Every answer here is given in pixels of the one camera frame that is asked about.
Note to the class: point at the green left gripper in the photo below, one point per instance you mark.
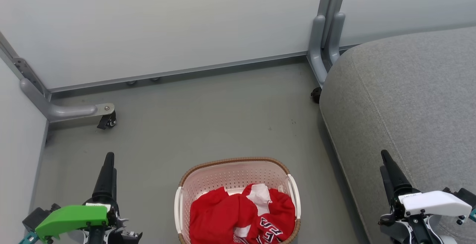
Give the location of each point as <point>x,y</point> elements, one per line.
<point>70,216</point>

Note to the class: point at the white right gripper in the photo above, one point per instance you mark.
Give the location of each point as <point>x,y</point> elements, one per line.
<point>431,203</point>

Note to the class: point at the grey fabric sofa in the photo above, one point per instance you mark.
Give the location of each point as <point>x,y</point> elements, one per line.
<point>405,106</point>

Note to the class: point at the red and white garment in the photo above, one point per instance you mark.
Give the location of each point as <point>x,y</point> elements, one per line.
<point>223,214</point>

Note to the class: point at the grey partition foot with plate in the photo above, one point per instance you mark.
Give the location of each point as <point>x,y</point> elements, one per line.
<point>67,110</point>

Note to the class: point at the small black round caster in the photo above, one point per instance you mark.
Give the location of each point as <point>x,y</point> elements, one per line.
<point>316,95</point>

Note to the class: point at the white laundry basket brown rim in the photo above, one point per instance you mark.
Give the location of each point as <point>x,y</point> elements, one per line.
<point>230,175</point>

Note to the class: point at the grey forked partition foot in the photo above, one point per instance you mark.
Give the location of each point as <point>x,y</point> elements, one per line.
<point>319,47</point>

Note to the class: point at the black caster wheel with bracket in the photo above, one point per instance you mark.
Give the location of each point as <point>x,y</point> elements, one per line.
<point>108,120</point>

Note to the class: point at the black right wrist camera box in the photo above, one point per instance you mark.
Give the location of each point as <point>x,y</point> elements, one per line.
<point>465,195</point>

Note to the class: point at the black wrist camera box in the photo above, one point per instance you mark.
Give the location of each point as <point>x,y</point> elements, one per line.
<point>465,195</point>
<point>37,216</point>

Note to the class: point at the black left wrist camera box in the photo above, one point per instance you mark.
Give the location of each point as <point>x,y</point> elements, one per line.
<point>37,216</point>

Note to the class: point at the grey corner post metal bracket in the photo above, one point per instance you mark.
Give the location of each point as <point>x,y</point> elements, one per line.
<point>26,71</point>

